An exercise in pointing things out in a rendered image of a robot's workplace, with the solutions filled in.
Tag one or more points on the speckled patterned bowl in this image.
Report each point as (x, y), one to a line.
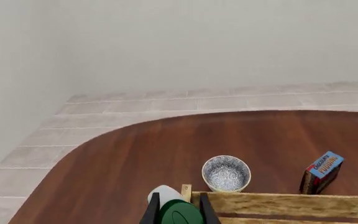
(226, 173)

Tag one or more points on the blue chocolate pudding box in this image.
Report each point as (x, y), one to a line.
(322, 173)

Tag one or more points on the white bottle with green cap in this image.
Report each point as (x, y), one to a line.
(174, 205)

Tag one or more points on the wooden slat tray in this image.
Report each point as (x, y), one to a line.
(278, 205)

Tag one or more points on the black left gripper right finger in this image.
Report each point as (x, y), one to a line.
(207, 211)

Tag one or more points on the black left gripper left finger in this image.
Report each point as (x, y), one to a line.
(151, 211)

